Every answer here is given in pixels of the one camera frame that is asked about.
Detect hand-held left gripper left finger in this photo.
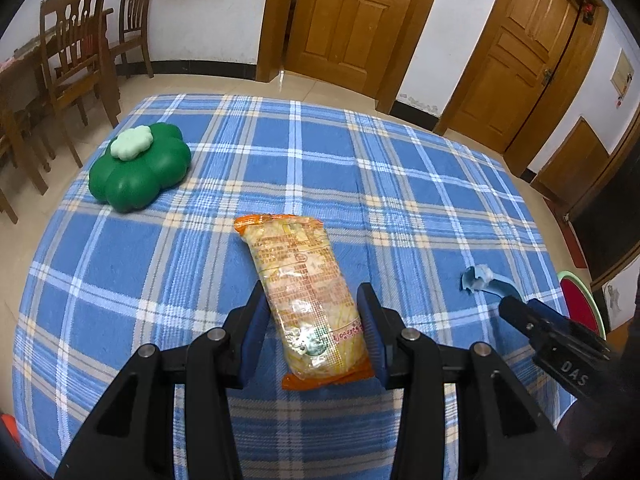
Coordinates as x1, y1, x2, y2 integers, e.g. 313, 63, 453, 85
54, 280, 271, 480

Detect light blue plastic piece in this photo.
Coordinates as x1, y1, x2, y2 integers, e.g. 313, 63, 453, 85
459, 265, 521, 306

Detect orange plastic container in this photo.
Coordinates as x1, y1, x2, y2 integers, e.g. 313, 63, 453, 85
0, 412, 20, 458

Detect red floor mat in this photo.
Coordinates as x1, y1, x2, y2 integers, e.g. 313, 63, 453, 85
545, 200, 591, 268

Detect brown wooden door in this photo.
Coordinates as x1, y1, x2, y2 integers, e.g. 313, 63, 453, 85
256, 0, 448, 113
435, 0, 608, 173

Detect green clover-shaped box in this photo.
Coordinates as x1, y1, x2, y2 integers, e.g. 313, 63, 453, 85
89, 122, 192, 213

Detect black entrance door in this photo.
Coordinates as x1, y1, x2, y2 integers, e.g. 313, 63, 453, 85
565, 105, 640, 291

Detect orange noodle snack packet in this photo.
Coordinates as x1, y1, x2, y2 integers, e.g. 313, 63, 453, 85
234, 213, 376, 392

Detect red basin with green rim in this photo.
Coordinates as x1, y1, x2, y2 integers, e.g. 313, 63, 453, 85
556, 270, 607, 341

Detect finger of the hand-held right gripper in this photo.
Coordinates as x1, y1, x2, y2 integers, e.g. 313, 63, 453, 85
499, 295, 556, 356
525, 298, 603, 346

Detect wooden wall panel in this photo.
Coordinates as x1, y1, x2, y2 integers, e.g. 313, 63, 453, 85
530, 116, 611, 206

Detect blue plaid blanket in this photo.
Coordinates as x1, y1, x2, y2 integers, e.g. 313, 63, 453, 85
12, 92, 576, 480

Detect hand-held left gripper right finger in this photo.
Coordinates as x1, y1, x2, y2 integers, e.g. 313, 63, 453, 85
356, 282, 583, 480

